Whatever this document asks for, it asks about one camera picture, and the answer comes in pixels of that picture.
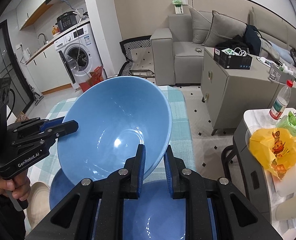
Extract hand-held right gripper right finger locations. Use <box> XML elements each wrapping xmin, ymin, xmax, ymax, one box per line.
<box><xmin>164</xmin><ymin>145</ymin><xmax>281</xmax><ymax>240</ymax></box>

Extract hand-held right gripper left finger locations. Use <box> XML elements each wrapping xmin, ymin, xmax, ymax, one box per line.
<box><xmin>25</xmin><ymin>144</ymin><xmax>146</xmax><ymax>240</ymax></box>

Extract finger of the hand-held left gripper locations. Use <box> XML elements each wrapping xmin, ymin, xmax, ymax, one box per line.
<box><xmin>8</xmin><ymin>116</ymin><xmax>66</xmax><ymax>133</ymax></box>
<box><xmin>11</xmin><ymin>120</ymin><xmax>79</xmax><ymax>148</ymax></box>

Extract blue ceramic bowl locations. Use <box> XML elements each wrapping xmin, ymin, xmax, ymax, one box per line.
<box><xmin>49</xmin><ymin>166</ymin><xmax>217</xmax><ymax>240</ymax></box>
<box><xmin>56</xmin><ymin>77</ymin><xmax>173</xmax><ymax>183</ymax></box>

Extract cream ribbed plate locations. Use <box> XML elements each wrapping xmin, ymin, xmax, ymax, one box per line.
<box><xmin>25</xmin><ymin>181</ymin><xmax>52</xmax><ymax>230</ymax></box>

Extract person's left hand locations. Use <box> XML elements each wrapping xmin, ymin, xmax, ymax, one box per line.
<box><xmin>0</xmin><ymin>171</ymin><xmax>31</xmax><ymax>202</ymax></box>

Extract red cardboard box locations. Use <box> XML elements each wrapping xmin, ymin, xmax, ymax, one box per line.
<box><xmin>80</xmin><ymin>66</ymin><xmax>107</xmax><ymax>93</ymax></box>

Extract white kitchen base cabinet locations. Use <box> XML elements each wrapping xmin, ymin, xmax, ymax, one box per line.
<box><xmin>25</xmin><ymin>45</ymin><xmax>73</xmax><ymax>95</ymax></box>

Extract grey side table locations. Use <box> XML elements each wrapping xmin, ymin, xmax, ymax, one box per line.
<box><xmin>222</xmin><ymin>108</ymin><xmax>296</xmax><ymax>240</ymax></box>

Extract black framed glass door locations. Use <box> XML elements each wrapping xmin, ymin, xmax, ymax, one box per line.
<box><xmin>0</xmin><ymin>20</ymin><xmax>32</xmax><ymax>115</ymax></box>

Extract white washing machine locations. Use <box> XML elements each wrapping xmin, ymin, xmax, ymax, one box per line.
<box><xmin>53</xmin><ymin>22</ymin><xmax>104</xmax><ymax>90</ymax></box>

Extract chair with patterned cushion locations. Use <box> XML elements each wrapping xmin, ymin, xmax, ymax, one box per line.
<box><xmin>119</xmin><ymin>37</ymin><xmax>155</xmax><ymax>77</ymax></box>

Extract black pressure cooker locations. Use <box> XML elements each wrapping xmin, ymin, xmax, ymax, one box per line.
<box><xmin>56</xmin><ymin>12</ymin><xmax>79</xmax><ymax>33</ymax></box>

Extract yellow plastic bag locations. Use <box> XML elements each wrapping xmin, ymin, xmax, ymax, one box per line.
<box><xmin>249</xmin><ymin>127</ymin><xmax>296</xmax><ymax>180</ymax></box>

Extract beige side cabinet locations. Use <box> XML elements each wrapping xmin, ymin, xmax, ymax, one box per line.
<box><xmin>200</xmin><ymin>46</ymin><xmax>296</xmax><ymax>137</ymax></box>

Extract white upper kitchen cabinets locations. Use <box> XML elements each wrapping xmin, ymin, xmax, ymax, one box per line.
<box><xmin>16</xmin><ymin>0</ymin><xmax>56</xmax><ymax>29</ymax></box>

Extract beige sofa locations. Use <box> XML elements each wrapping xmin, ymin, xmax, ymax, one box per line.
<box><xmin>150</xmin><ymin>6</ymin><xmax>296</xmax><ymax>85</ymax></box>

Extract white paper cup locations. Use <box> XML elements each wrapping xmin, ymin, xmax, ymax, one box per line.
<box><xmin>276</xmin><ymin>159</ymin><xmax>296</xmax><ymax>197</ymax></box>

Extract beige paper cup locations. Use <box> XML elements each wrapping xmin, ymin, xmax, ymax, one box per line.
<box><xmin>274</xmin><ymin>189</ymin><xmax>296</xmax><ymax>222</ymax></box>

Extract black cardboard box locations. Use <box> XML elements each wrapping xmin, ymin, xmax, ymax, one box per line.
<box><xmin>213</xmin><ymin>47</ymin><xmax>253</xmax><ymax>70</ymax></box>

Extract clear plastic bottle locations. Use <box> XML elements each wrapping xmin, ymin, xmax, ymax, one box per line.
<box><xmin>269</xmin><ymin>79</ymin><xmax>295</xmax><ymax>119</ymax></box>

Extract green packet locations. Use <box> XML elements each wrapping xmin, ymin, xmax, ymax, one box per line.
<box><xmin>276</xmin><ymin>111</ymin><xmax>296</xmax><ymax>138</ymax></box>

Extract grey sofa pillow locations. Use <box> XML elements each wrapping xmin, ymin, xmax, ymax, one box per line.
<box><xmin>189</xmin><ymin>8</ymin><xmax>213</xmax><ymax>44</ymax></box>
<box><xmin>203</xmin><ymin>10</ymin><xmax>247</xmax><ymax>48</ymax></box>

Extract dark clothing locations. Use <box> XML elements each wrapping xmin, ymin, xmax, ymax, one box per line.
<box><xmin>214</xmin><ymin>24</ymin><xmax>264</xmax><ymax>55</ymax></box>

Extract grey blanket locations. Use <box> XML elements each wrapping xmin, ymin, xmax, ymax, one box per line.
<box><xmin>261</xmin><ymin>37</ymin><xmax>296</xmax><ymax>68</ymax></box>

